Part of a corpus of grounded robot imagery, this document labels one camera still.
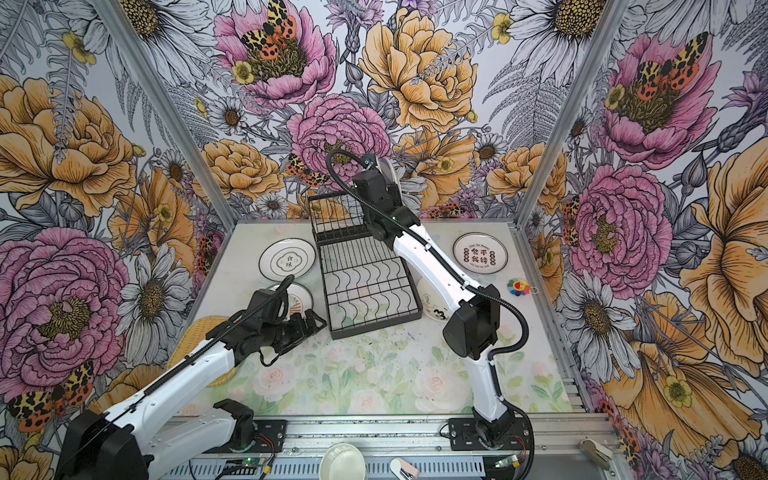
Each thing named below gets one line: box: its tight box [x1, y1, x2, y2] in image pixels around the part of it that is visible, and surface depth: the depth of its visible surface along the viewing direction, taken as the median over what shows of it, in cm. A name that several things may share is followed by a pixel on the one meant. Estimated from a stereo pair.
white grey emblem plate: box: [258, 237, 317, 282], surface depth 111 cm
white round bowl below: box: [318, 443, 367, 480], surface depth 71 cm
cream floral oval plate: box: [416, 278, 453, 322], surface depth 96 cm
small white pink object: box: [390, 457, 420, 480], surface depth 70 cm
